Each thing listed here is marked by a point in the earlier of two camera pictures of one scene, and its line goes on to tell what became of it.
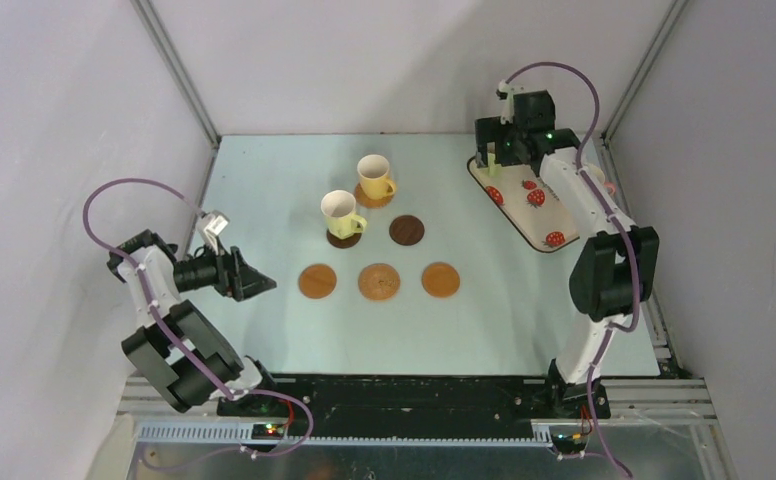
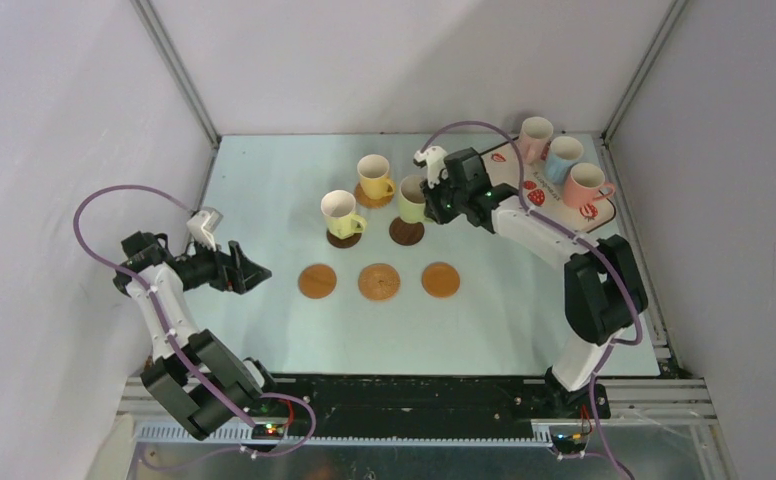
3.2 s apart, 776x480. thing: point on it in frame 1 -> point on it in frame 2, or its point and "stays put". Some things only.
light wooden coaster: x=317 y=281 stays put
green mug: x=492 y=167 -> x=411 y=200
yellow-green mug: x=339 y=206 stays put
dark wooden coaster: x=345 y=243 stays put
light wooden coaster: x=440 y=279 stays put
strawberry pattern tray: x=518 y=193 -> x=548 y=198
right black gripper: x=489 y=134 -> x=444 y=201
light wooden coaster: x=368 y=202 stays put
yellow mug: x=373 y=171 stays put
